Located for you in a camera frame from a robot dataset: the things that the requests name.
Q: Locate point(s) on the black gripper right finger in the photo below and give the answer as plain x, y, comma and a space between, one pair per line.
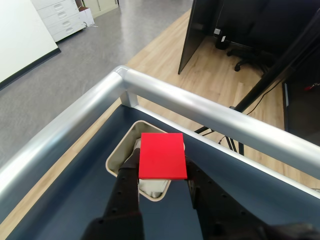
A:
217, 212

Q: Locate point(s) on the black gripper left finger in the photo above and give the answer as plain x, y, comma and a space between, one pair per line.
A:
122, 200

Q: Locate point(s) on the red cube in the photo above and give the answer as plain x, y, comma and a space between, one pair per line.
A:
162, 155

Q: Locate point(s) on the beige rounded box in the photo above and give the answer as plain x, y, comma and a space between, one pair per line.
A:
125, 147

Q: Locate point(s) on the white crumpled tissue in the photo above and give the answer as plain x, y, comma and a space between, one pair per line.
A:
152, 187

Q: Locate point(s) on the silver metal table railing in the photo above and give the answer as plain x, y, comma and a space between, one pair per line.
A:
175, 92

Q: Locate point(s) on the black cabinet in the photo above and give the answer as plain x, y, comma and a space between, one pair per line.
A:
305, 112

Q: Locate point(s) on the black tripod stand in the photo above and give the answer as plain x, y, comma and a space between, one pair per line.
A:
275, 72

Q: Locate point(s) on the black office chair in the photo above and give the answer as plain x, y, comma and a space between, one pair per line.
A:
250, 57

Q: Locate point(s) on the small black bin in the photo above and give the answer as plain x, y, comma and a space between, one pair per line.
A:
221, 43

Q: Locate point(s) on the black desk side panel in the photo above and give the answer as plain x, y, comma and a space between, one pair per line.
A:
195, 32

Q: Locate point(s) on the white drawer cabinet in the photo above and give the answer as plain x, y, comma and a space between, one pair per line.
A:
62, 22

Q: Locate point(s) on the beige metal lockers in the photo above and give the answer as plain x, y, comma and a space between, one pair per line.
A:
105, 5

